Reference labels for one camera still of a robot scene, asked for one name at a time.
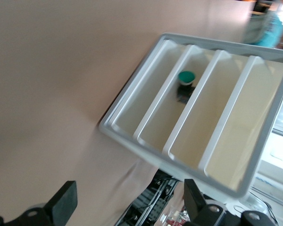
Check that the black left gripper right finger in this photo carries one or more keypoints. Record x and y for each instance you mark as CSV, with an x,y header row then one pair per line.
x,y
193,202

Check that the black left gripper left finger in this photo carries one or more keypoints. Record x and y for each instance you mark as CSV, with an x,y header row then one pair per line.
x,y
61,202

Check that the white plastic drawer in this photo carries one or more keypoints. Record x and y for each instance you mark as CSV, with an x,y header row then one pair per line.
x,y
245,129
165,117
202,117
143,94

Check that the green push button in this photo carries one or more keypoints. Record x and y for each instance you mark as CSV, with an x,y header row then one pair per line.
x,y
186,76

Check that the white drawer cabinet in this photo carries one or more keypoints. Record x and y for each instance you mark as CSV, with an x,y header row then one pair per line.
x,y
258,150

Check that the table cover mat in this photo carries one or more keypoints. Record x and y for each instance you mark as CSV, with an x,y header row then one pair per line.
x,y
49,94

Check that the person in teal shirt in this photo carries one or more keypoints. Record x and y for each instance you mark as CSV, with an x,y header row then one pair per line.
x,y
271,30

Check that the dark perforated metal frame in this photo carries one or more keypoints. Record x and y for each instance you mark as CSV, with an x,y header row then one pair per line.
x,y
151,202

